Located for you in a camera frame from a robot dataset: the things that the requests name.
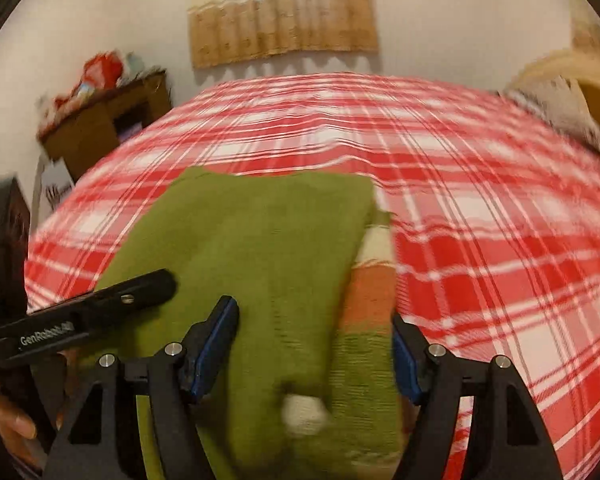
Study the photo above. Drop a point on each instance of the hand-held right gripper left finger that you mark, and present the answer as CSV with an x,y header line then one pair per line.
x,y
211,347

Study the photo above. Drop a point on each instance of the beige patterned curtain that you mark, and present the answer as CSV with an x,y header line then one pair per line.
x,y
280,15

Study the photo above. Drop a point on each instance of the light blue box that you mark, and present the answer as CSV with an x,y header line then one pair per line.
x,y
135,62

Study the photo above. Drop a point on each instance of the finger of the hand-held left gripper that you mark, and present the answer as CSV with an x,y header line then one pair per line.
x,y
130,297

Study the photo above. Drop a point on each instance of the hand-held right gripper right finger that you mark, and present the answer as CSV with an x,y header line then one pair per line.
x,y
406,360

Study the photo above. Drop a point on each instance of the grey patterned pillow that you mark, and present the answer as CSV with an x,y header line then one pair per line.
x,y
560,110

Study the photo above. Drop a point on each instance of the light wooden headboard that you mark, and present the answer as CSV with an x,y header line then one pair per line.
x,y
595,85

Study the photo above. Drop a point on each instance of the brown wooden desk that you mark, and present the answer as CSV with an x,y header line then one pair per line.
x,y
95,125

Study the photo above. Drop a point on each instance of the red gift bag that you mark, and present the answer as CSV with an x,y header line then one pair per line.
x,y
102,70

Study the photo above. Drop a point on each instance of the green striped knit sweater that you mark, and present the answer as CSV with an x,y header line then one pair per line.
x,y
260,250

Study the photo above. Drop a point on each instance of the white printed cardboard box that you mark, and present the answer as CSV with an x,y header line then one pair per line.
x,y
55,190

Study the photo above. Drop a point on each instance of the person's left hand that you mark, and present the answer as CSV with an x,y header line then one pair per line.
x,y
10,420

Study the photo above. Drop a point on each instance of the red plaid blanket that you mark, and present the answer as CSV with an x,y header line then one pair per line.
x,y
480,210

